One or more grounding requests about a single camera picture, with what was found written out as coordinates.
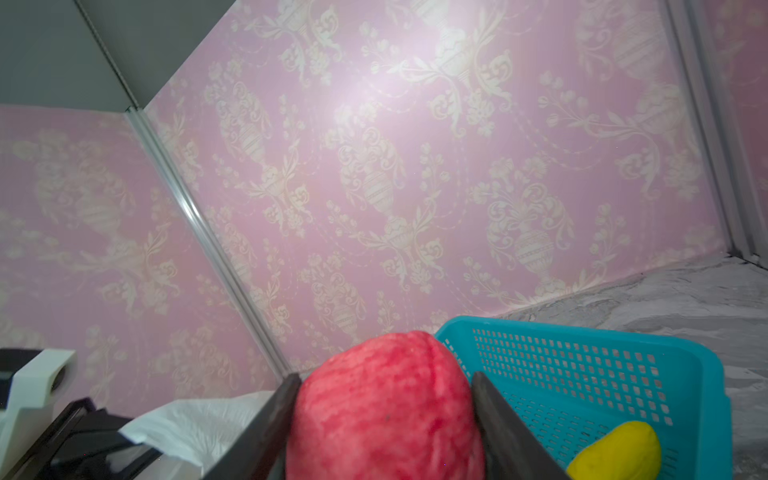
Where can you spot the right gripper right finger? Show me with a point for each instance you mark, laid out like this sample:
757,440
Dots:
511,449

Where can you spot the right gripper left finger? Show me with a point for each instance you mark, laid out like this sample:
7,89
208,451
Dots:
260,450

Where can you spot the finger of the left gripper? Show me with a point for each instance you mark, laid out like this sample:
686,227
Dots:
84,442

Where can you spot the white plastic bag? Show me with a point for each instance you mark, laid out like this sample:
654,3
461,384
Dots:
192,435

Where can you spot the pink fruit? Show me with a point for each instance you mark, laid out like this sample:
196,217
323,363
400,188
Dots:
393,407

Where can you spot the yellow bumpy long fruit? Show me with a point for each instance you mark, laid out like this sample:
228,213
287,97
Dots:
632,450

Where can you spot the teal plastic basket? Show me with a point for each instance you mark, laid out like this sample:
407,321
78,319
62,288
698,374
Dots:
571,386

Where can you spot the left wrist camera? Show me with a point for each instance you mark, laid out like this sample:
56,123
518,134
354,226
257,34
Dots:
32,380

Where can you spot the left corner aluminium post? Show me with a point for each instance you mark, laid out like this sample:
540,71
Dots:
236,288

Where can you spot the corner aluminium post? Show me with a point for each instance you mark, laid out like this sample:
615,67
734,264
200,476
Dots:
715,124
236,288

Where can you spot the right corner aluminium post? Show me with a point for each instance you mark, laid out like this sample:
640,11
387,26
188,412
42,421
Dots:
715,124

